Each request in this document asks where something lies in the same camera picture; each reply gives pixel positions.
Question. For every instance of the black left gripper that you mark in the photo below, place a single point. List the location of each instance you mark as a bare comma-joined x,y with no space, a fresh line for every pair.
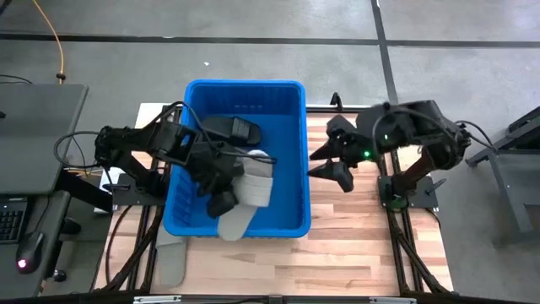
215,169

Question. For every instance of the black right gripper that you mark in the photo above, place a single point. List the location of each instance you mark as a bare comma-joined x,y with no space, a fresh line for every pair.
360,145

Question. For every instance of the grey rubber slide sandal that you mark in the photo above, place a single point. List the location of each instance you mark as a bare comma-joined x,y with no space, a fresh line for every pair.
171,262
253,190

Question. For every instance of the black rubber slide sandal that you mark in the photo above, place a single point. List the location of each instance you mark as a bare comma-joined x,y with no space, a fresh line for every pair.
236,128

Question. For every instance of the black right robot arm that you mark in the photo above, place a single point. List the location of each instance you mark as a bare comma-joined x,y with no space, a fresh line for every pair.
422,122

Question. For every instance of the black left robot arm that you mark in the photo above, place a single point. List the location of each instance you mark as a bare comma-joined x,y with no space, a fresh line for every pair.
147,139

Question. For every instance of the blue plastic bin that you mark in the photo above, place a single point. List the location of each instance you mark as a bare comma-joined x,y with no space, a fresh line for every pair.
287,190

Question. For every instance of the black clamp hook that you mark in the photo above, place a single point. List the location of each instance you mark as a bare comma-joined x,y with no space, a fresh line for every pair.
335,98

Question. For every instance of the white paper sheet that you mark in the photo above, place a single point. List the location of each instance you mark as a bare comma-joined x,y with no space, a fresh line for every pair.
107,177

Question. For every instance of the black metal stand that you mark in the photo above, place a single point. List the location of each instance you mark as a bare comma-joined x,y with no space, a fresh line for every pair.
498,148

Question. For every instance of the dark grey desk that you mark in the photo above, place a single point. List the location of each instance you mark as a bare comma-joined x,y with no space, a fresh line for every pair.
50,219

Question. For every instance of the black caster wheel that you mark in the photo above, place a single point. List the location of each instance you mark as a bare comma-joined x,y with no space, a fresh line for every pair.
59,275

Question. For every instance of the black computer mouse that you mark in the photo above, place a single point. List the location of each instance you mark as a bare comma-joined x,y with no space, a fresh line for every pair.
31,253

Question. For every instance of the black keyboard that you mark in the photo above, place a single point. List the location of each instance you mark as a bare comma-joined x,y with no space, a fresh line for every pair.
10,224

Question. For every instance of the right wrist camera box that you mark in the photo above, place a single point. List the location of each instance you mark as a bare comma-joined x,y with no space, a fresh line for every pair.
341,126

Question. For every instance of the black aluminium table frame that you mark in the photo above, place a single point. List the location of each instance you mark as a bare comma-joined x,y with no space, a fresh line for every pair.
320,109

